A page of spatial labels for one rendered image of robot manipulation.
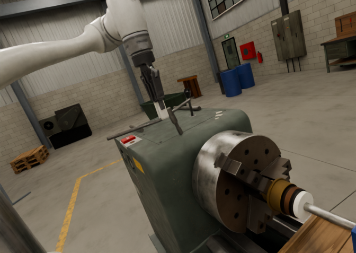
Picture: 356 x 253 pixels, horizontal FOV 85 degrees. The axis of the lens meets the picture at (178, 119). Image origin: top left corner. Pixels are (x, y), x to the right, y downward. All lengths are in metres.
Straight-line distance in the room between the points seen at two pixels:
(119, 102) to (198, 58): 5.16
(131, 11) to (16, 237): 0.70
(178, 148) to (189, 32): 11.63
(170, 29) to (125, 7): 11.10
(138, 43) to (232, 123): 0.46
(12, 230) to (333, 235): 0.90
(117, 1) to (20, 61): 0.32
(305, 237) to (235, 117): 0.45
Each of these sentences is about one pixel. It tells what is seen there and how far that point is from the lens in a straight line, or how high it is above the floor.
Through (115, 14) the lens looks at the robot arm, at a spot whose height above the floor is 1.70.
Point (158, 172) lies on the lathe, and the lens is 0.66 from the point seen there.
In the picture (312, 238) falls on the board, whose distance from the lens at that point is 0.81.
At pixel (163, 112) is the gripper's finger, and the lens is 0.70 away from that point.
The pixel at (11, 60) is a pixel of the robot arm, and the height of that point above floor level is 1.62.
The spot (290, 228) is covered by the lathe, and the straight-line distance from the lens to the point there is 0.86.
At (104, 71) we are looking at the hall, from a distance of 10.70.
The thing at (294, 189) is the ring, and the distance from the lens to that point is 0.60.
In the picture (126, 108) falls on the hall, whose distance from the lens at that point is 10.65.
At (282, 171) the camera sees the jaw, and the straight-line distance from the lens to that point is 0.69.
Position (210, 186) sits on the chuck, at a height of 1.15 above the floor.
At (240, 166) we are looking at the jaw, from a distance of 0.57.
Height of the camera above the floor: 1.49
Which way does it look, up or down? 14 degrees down
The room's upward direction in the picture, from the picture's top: 19 degrees counter-clockwise
